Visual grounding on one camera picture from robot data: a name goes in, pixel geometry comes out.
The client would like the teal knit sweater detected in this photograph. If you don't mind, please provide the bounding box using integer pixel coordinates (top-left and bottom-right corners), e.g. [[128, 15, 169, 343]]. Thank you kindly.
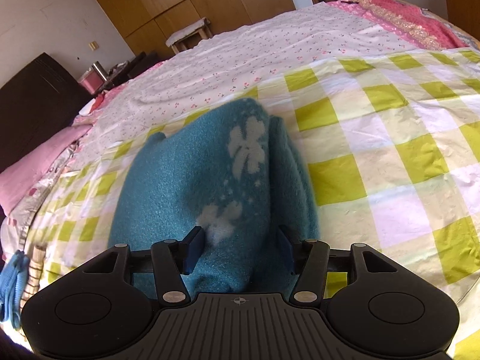
[[109, 98, 320, 295]]

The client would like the brown plaid folded cloth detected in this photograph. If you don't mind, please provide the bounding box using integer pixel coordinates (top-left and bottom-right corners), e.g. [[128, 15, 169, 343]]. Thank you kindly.
[[19, 244, 47, 310]]

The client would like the checkered floral bed sheet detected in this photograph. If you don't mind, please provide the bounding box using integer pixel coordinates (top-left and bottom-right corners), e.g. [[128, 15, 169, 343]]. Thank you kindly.
[[1, 0, 479, 359]]

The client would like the light blue knit garment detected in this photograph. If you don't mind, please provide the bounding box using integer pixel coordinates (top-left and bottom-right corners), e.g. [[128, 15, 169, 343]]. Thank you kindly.
[[0, 250, 30, 330]]

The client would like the pink pillow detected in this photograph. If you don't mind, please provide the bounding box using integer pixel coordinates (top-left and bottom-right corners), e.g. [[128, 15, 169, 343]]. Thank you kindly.
[[1, 124, 93, 215]]

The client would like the dark bedside table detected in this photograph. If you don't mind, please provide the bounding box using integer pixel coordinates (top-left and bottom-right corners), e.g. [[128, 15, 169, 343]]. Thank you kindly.
[[100, 51, 161, 90]]

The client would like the pink storage box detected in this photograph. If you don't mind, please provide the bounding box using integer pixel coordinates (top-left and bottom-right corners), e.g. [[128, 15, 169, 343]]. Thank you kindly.
[[77, 69, 104, 94]]

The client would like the dark wooden headboard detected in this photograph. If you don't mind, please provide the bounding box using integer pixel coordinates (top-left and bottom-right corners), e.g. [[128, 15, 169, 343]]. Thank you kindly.
[[0, 53, 91, 170]]

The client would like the steel thermos cup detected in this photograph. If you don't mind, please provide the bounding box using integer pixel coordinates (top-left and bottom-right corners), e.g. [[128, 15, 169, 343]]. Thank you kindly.
[[91, 61, 109, 82]]

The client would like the small wooden stool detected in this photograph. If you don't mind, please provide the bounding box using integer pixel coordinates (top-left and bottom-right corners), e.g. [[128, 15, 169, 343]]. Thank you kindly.
[[165, 17, 213, 55]]

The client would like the pink red blanket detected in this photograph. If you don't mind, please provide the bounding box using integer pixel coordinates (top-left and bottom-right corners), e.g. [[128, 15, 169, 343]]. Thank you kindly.
[[328, 0, 477, 50]]

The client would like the wooden side desk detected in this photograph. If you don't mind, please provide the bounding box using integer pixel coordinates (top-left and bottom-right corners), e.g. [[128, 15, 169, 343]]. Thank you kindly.
[[446, 0, 479, 39]]

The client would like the beige wall switch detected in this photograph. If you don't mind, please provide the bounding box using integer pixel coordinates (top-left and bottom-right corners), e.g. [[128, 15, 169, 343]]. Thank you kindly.
[[89, 41, 99, 50]]

